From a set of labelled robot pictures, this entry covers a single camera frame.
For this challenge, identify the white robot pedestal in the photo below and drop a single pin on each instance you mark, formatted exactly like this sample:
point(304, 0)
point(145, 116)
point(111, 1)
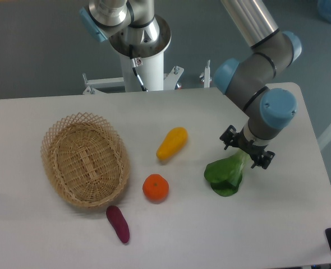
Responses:
point(139, 44)

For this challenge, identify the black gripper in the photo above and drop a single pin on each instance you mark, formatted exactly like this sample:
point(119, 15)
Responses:
point(249, 144)

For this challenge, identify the white base frame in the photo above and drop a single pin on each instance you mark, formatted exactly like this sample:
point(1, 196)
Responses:
point(142, 78)

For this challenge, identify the woven wicker basket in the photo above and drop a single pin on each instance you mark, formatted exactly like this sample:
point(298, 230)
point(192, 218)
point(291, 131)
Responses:
point(85, 160)

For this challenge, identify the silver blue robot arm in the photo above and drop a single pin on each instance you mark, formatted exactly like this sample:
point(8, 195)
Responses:
point(244, 83)

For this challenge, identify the yellow papaya fruit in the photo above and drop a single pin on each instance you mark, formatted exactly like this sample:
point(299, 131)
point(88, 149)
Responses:
point(174, 141)

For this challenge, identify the purple sweet potato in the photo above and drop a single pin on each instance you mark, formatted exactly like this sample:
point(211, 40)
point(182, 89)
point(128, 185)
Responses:
point(119, 223)

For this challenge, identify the green bok choy vegetable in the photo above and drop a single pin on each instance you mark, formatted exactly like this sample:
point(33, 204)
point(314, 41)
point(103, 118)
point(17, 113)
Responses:
point(225, 175)

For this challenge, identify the orange tangerine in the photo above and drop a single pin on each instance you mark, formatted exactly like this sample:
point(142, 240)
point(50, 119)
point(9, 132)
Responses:
point(155, 188)

